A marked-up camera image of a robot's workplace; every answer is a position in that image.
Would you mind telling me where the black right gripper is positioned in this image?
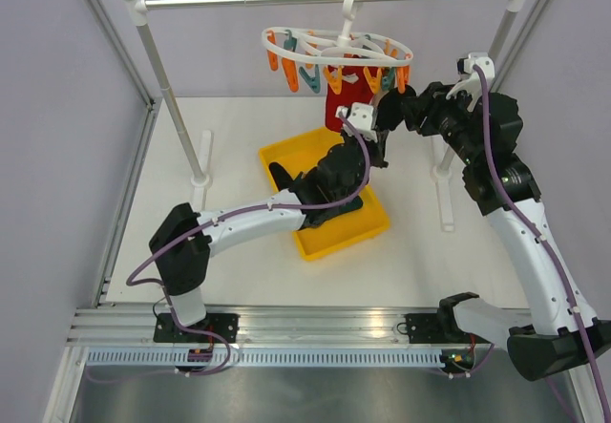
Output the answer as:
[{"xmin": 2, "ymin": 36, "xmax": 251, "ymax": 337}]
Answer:
[{"xmin": 398, "ymin": 79, "xmax": 482, "ymax": 165}]

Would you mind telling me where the yellow plastic tray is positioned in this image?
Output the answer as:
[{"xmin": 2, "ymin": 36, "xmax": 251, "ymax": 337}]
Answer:
[{"xmin": 259, "ymin": 127, "xmax": 390, "ymax": 261}]

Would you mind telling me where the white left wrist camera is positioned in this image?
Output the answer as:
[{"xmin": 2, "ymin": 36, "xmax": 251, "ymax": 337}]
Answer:
[{"xmin": 335, "ymin": 102, "xmax": 378, "ymax": 142}]

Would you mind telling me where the white round clip hanger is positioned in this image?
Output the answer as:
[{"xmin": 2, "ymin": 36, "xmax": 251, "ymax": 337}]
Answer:
[{"xmin": 262, "ymin": 0, "xmax": 413, "ymax": 95}]

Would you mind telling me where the aluminium table edge rail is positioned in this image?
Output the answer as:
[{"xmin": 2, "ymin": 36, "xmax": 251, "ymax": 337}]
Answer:
[{"xmin": 67, "ymin": 303, "xmax": 436, "ymax": 349}]

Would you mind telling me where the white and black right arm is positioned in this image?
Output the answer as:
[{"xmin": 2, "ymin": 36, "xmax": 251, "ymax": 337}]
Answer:
[{"xmin": 399, "ymin": 82, "xmax": 610, "ymax": 381}]

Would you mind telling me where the white slotted cable duct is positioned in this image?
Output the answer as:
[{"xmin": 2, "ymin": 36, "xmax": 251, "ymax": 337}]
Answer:
[{"xmin": 87, "ymin": 348, "xmax": 444, "ymax": 368}]

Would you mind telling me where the dark teal sock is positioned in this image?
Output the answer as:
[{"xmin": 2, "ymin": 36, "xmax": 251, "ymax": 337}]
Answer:
[{"xmin": 339, "ymin": 192, "xmax": 364, "ymax": 214}]

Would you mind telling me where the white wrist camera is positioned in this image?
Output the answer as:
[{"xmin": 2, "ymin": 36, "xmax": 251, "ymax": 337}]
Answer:
[
  {"xmin": 446, "ymin": 53, "xmax": 495, "ymax": 112},
  {"xmin": 335, "ymin": 102, "xmax": 378, "ymax": 142}
]

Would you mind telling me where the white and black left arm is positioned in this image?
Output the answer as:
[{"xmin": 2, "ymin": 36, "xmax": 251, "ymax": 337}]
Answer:
[{"xmin": 149, "ymin": 129, "xmax": 390, "ymax": 342}]

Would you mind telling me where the silver clothes rack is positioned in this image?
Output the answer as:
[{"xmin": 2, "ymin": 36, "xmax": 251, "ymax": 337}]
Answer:
[{"xmin": 122, "ymin": 0, "xmax": 526, "ymax": 207}]

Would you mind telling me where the red sock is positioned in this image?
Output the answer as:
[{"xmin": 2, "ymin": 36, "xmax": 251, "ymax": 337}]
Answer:
[{"xmin": 324, "ymin": 66, "xmax": 374, "ymax": 133}]

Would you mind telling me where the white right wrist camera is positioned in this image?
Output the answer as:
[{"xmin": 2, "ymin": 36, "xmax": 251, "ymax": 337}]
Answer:
[{"xmin": 446, "ymin": 53, "xmax": 495, "ymax": 112}]

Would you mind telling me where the black sock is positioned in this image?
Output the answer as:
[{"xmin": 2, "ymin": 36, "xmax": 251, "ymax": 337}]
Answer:
[
  {"xmin": 375, "ymin": 85, "xmax": 417, "ymax": 132},
  {"xmin": 268, "ymin": 161, "xmax": 305, "ymax": 194}
]

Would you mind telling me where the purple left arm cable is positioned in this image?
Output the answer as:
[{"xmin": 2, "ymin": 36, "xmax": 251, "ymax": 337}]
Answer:
[{"xmin": 126, "ymin": 121, "xmax": 372, "ymax": 386}]

